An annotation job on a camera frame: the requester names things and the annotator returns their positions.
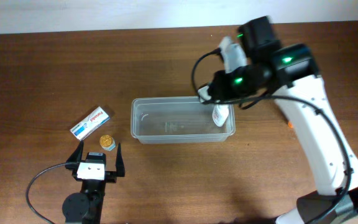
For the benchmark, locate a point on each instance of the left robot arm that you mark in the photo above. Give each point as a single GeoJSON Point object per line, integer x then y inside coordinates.
{"type": "Point", "coordinates": [86, 205]}

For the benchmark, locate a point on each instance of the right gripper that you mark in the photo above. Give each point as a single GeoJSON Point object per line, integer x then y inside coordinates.
{"type": "Point", "coordinates": [215, 89]}

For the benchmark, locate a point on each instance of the white Panadol box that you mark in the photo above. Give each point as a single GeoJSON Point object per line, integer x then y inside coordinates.
{"type": "Point", "coordinates": [89, 124]}

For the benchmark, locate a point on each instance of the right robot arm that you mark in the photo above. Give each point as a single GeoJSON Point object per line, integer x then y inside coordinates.
{"type": "Point", "coordinates": [297, 88]}

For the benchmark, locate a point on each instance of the orange tube white cap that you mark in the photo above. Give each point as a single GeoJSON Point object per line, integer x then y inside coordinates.
{"type": "Point", "coordinates": [290, 124]}

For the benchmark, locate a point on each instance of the white spray bottle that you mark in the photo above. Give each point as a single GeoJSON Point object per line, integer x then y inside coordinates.
{"type": "Point", "coordinates": [220, 114]}

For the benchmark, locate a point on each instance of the small jar gold lid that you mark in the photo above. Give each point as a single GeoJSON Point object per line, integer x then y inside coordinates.
{"type": "Point", "coordinates": [107, 142]}

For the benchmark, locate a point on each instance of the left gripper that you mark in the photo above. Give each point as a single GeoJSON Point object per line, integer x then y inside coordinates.
{"type": "Point", "coordinates": [112, 177]}

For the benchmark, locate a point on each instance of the clear plastic container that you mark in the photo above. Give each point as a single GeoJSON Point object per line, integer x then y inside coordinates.
{"type": "Point", "coordinates": [182, 119]}

